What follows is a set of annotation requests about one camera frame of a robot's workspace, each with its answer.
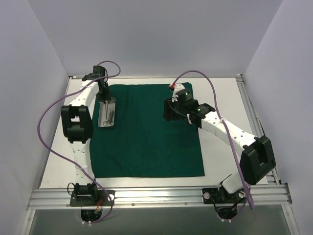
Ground aluminium rail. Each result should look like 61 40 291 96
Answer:
27 185 292 210
236 74 282 184

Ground metal instrument tray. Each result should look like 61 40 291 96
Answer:
98 97 116 128

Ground aluminium front rail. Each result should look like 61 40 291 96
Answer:
27 185 292 210

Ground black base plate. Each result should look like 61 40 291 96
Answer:
69 185 115 207
202 187 246 204

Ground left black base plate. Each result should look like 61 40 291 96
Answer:
69 185 115 207

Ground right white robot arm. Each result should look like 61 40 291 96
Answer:
163 84 276 202

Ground aluminium right side rail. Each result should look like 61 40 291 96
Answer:
236 74 282 184

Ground steel surgical forceps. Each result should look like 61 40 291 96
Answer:
103 119 111 126

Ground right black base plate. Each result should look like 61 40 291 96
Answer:
202 187 246 204

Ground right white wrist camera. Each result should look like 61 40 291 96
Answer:
169 83 185 102

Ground dark green surgical cloth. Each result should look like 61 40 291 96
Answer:
89 84 204 178

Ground steel surgical scissors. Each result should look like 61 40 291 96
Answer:
108 108 115 126

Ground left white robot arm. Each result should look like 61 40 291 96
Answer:
61 65 112 205

